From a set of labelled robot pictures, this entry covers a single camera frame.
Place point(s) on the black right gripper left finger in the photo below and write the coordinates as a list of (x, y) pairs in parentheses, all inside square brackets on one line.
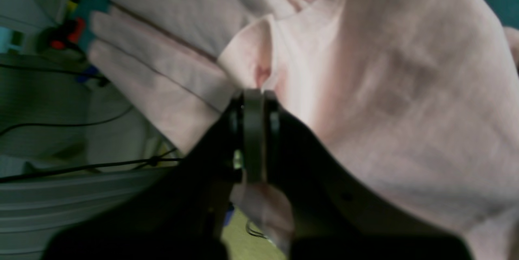
[(180, 217)]

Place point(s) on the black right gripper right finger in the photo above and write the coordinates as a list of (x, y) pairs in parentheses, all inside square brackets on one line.
[(333, 213)]

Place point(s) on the pink T-shirt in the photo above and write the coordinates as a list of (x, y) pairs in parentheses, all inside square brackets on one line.
[(417, 98)]

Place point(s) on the grey drawer cabinet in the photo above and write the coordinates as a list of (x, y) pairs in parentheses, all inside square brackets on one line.
[(50, 121)]

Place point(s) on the orange clamp top right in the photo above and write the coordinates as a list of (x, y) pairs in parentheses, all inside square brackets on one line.
[(67, 35)]

